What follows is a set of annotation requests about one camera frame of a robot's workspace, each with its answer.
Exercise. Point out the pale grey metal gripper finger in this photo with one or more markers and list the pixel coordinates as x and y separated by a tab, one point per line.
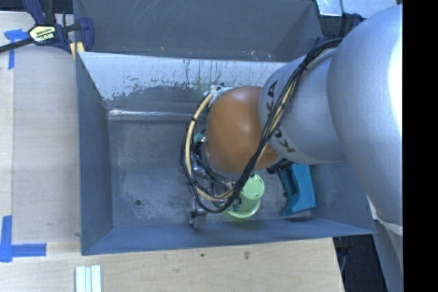
194	221

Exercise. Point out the light green plastic cup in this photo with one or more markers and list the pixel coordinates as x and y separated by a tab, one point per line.
252	191

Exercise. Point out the grey metal bin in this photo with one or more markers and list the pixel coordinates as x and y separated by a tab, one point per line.
143	160

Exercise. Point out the teal plastic hand tool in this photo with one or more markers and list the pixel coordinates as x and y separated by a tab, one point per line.
301	191

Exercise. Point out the pale wood flat board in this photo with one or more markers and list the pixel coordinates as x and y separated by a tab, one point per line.
44	147

